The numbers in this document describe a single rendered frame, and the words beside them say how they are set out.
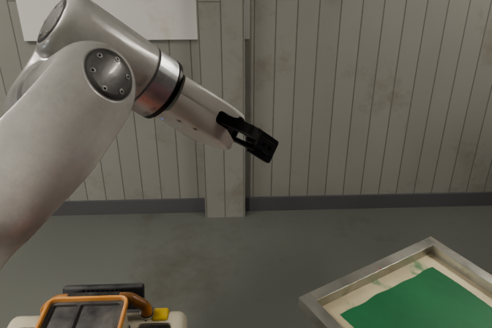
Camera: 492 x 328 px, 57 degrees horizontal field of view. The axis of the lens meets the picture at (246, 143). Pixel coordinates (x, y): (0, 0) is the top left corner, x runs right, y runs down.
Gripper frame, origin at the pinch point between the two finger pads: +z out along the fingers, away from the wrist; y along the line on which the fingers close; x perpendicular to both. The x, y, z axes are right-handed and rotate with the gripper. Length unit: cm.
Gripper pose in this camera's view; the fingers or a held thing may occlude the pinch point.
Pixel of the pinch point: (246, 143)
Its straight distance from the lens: 61.4
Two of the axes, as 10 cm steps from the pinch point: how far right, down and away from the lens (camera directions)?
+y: 6.2, 1.7, -7.6
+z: 6.5, 4.2, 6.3
